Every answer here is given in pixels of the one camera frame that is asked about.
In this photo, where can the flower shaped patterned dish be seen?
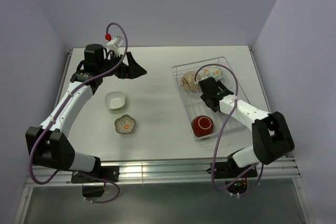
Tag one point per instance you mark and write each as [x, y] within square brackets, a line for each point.
[125, 124]

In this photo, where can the beige bowl with flower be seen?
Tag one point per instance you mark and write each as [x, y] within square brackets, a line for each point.
[189, 81]

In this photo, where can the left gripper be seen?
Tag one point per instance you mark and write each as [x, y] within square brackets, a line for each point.
[132, 71]

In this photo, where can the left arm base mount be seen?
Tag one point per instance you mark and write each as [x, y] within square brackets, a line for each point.
[94, 184]

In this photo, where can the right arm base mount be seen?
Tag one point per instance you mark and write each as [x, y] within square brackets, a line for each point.
[236, 178]

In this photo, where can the white wire dish rack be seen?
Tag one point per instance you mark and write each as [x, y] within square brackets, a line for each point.
[192, 102]

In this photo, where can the red bowl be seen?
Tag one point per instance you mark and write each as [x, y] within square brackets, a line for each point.
[202, 126]

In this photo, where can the aluminium frame rail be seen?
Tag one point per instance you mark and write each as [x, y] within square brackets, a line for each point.
[190, 170]

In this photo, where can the white square bowl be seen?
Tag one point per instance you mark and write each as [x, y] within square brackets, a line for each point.
[114, 100]

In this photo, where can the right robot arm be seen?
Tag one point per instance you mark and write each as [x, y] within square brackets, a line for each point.
[271, 138]

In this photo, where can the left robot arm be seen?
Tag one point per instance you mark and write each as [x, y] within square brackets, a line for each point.
[48, 144]

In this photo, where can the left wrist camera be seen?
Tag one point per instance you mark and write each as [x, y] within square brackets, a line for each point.
[113, 45]

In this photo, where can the floral leaf pattern bowl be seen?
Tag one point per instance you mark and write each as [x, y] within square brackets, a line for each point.
[212, 71]

